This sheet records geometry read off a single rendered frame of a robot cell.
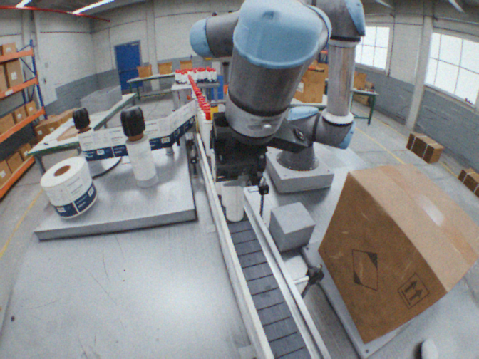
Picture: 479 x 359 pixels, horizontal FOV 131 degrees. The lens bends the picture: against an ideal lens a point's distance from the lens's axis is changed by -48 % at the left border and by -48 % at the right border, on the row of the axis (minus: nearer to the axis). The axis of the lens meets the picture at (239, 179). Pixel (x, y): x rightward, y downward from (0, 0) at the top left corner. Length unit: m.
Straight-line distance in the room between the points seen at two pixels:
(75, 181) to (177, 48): 7.91
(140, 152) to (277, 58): 0.62
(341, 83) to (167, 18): 8.19
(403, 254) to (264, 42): 0.35
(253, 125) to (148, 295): 0.49
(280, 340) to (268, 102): 0.42
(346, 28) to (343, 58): 0.10
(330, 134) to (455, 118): 5.22
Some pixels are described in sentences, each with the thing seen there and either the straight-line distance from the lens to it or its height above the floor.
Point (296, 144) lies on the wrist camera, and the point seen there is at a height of 1.19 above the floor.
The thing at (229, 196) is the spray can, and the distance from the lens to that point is 0.55.
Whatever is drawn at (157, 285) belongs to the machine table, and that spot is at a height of 0.83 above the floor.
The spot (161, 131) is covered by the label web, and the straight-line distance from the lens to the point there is 0.95.
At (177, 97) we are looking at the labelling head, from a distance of 1.17.
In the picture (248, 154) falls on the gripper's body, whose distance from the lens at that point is 0.32.
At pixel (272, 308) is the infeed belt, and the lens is 0.48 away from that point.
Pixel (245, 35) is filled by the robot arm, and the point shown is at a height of 1.34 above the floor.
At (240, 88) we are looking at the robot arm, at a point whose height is 1.29.
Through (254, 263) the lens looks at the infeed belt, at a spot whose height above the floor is 0.88.
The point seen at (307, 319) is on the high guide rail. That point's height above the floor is 0.96.
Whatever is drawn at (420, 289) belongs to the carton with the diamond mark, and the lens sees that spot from 0.37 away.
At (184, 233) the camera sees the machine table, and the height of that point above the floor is 0.83.
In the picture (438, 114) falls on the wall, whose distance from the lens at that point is 6.06.
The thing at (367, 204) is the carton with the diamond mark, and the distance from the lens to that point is 0.41.
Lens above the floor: 1.33
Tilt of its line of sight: 35 degrees down
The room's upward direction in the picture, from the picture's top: straight up
